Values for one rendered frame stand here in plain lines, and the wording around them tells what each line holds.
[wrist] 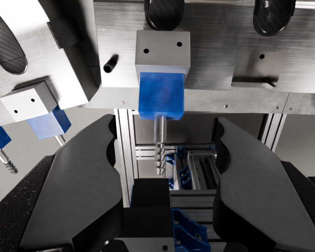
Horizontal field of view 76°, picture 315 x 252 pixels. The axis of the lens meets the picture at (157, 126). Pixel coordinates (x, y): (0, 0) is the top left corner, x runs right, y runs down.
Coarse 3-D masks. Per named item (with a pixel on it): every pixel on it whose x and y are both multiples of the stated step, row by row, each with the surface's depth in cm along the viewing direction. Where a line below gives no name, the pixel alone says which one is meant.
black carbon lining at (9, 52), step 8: (0, 16) 23; (0, 24) 24; (0, 32) 24; (8, 32) 24; (0, 40) 25; (8, 40) 25; (16, 40) 24; (0, 48) 25; (8, 48) 25; (16, 48) 25; (0, 56) 26; (8, 56) 26; (16, 56) 26; (24, 56) 25; (0, 64) 26; (8, 64) 26; (16, 64) 26; (24, 64) 26; (16, 72) 26
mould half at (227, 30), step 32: (96, 0) 19; (128, 0) 19; (192, 0) 20; (224, 0) 20; (96, 32) 21; (128, 32) 21; (192, 32) 21; (224, 32) 21; (256, 32) 21; (288, 32) 21; (128, 64) 22; (192, 64) 22; (224, 64) 22; (288, 64) 22
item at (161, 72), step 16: (144, 32) 19; (160, 32) 19; (176, 32) 19; (144, 48) 18; (160, 48) 18; (176, 48) 18; (144, 64) 18; (160, 64) 18; (176, 64) 18; (144, 80) 19; (160, 80) 19; (176, 80) 19; (144, 96) 19; (160, 96) 19; (176, 96) 19; (144, 112) 19; (160, 112) 18; (176, 112) 18; (160, 128) 19; (160, 144) 19; (160, 160) 19
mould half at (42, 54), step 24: (0, 0) 22; (24, 0) 22; (48, 0) 24; (24, 24) 24; (24, 48) 25; (48, 48) 25; (72, 48) 27; (0, 72) 26; (24, 72) 26; (48, 72) 26; (72, 72) 26; (0, 96) 28; (72, 96) 28; (0, 120) 30
